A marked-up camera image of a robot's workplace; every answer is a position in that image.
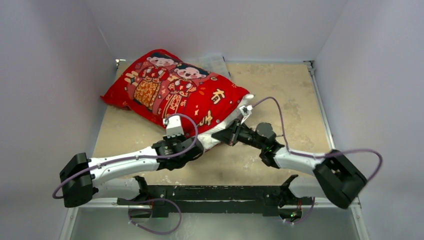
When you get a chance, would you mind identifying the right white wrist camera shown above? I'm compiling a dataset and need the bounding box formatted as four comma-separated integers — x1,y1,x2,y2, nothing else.
238,105,253,124

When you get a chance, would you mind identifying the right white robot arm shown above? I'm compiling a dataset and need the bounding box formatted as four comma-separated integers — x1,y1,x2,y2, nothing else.
211,120,368,209

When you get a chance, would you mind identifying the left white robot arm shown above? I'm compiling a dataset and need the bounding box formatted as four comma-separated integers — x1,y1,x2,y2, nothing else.
53,135,204,208

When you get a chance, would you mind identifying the red printed pillowcase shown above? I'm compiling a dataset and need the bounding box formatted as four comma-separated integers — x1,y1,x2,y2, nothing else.
101,49,251,133

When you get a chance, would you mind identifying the clear plastic organizer box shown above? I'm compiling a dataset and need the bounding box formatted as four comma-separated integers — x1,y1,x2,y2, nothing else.
196,53,231,79

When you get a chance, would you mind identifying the white pillow insert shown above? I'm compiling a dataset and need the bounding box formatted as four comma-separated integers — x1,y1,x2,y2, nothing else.
192,94,255,153

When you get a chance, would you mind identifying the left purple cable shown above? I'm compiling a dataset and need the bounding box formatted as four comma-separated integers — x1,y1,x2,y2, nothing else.
51,113,200,200

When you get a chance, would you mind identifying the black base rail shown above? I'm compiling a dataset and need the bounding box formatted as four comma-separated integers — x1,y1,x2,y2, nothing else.
117,175,313,219

